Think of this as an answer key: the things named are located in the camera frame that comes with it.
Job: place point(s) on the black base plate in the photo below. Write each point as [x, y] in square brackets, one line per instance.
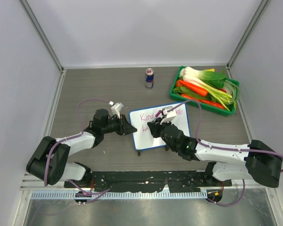
[178, 181]

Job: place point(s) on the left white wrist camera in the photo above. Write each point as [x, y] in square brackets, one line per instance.
[116, 108]

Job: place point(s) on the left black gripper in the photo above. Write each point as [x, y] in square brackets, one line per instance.
[125, 127]

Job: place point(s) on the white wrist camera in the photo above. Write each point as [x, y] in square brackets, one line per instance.
[168, 114]
[116, 108]

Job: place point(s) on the large orange carrot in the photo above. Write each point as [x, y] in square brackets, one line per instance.
[196, 89]

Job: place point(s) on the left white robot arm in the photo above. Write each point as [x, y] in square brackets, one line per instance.
[49, 160]

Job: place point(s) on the green onion bunch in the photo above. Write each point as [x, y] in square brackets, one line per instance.
[227, 96]

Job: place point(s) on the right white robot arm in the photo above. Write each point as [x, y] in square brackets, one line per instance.
[254, 161]

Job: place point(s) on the white slotted cable duct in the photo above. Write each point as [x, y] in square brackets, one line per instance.
[74, 194]

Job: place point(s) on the green plastic tray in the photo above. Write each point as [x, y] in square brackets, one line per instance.
[175, 93]

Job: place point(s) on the small orange carrot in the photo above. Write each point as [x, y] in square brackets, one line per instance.
[211, 103]

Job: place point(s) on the white green bok choy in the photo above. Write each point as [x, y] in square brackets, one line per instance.
[209, 77]

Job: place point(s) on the blue framed whiteboard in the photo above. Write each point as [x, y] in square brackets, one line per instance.
[142, 139]

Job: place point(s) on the pink capped marker pen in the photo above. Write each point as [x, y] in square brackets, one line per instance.
[158, 115]

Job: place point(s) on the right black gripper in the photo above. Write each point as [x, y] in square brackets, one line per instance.
[155, 126]

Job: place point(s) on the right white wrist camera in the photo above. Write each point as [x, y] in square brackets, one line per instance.
[168, 114]

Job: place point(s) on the red bull can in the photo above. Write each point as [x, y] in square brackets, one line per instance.
[149, 78]

